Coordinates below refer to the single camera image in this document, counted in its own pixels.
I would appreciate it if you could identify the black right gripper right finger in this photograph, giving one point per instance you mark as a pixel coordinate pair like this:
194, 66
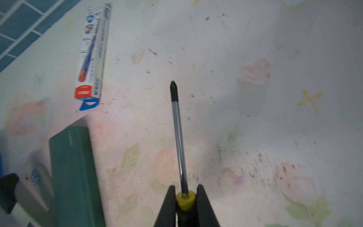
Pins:
206, 215

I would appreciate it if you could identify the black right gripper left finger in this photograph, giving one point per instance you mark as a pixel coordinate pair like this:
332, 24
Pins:
167, 213

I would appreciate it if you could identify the yellow black screwdriver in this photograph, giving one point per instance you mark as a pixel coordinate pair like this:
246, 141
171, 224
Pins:
187, 215

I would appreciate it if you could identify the green rectangular box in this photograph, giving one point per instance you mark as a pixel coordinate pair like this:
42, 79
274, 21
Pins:
77, 196

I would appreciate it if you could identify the beige stapler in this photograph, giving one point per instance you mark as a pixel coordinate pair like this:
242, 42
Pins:
30, 202

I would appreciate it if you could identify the white toothpaste box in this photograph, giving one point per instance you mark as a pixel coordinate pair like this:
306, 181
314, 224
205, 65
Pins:
92, 56

